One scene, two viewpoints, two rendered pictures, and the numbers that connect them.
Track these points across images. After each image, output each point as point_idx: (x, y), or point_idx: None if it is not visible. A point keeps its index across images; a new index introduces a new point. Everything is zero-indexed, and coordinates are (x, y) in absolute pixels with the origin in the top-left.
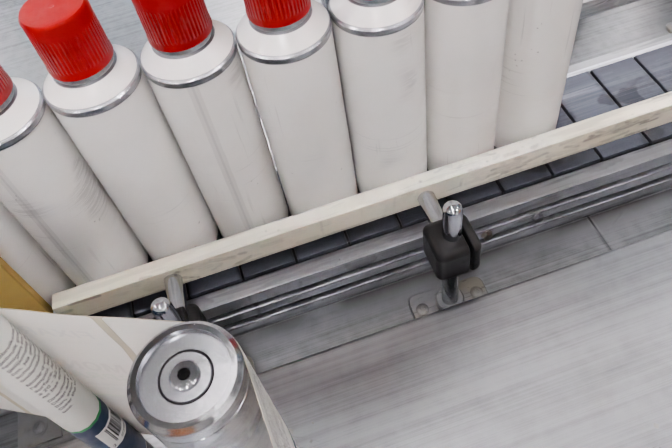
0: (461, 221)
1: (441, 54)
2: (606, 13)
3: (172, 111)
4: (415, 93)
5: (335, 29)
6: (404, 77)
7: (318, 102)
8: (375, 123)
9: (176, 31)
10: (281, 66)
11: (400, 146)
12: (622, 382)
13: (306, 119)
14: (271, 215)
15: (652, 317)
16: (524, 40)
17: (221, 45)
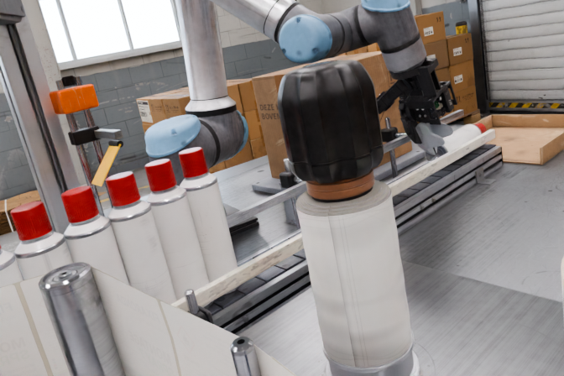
0: (195, 299)
1: (165, 232)
2: (260, 249)
3: (33, 274)
4: (158, 251)
5: (112, 225)
6: (150, 240)
7: (110, 258)
8: (142, 270)
9: (36, 227)
10: (89, 237)
11: (158, 284)
12: (298, 346)
13: (105, 268)
14: None
15: (304, 321)
16: (203, 223)
17: (57, 235)
